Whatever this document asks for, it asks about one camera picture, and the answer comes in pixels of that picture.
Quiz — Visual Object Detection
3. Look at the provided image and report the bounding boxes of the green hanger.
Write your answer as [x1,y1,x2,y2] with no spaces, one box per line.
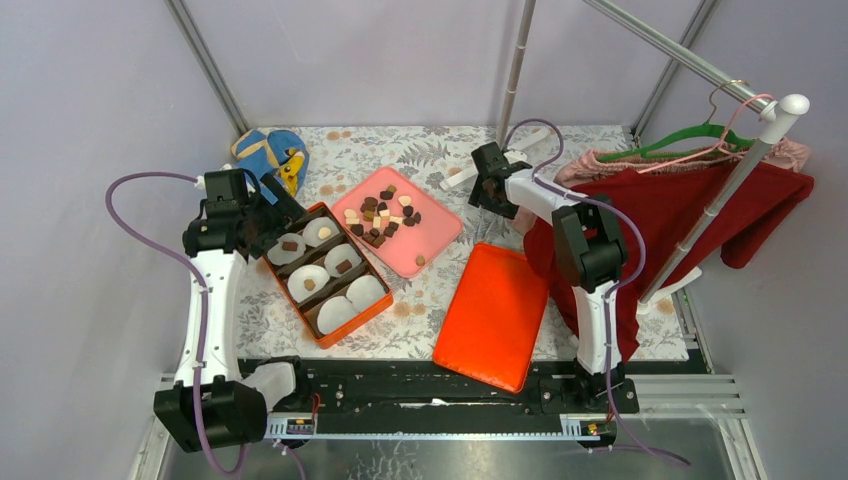
[595,123,754,164]

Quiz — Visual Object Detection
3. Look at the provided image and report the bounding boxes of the white clothes rack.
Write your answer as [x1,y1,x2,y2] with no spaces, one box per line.
[440,0,811,316]

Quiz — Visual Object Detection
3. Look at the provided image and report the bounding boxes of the pink wire hanger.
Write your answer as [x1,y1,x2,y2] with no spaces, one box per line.
[639,79,776,174]

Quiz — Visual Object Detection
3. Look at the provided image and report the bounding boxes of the pink garment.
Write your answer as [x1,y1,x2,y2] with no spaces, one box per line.
[513,137,813,236]

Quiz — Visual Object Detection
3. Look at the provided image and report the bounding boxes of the white paper cup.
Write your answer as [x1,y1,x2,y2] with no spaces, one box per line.
[316,296,359,335]
[302,216,340,247]
[286,265,330,303]
[324,243,363,278]
[266,233,306,266]
[345,275,386,313]

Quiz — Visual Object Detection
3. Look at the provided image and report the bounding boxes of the blue plush toy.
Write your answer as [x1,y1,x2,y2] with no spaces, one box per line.
[230,128,310,197]

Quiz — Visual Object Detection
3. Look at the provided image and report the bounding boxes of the dark brown chocolate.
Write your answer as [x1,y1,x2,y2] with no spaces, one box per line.
[336,260,353,275]

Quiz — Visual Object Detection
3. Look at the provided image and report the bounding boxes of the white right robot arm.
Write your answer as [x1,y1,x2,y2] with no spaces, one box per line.
[469,142,628,412]

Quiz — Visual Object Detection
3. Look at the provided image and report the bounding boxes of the orange chocolate box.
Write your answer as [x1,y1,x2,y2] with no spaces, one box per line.
[263,203,394,349]

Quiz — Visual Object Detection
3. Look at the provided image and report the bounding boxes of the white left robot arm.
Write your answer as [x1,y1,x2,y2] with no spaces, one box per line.
[154,169,311,453]

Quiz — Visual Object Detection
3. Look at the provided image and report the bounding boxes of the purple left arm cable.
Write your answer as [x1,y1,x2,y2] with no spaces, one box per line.
[104,171,250,478]

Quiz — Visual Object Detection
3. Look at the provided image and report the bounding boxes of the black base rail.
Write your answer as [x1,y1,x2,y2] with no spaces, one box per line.
[266,357,616,445]

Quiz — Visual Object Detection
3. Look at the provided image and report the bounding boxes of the dark red garment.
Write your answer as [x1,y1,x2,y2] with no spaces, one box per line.
[523,163,815,360]

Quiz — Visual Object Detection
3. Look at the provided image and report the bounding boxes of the orange box lid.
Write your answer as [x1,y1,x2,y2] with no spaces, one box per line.
[432,243,548,393]

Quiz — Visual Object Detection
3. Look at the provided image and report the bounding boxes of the pink tray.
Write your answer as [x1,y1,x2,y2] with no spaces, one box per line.
[331,167,463,279]

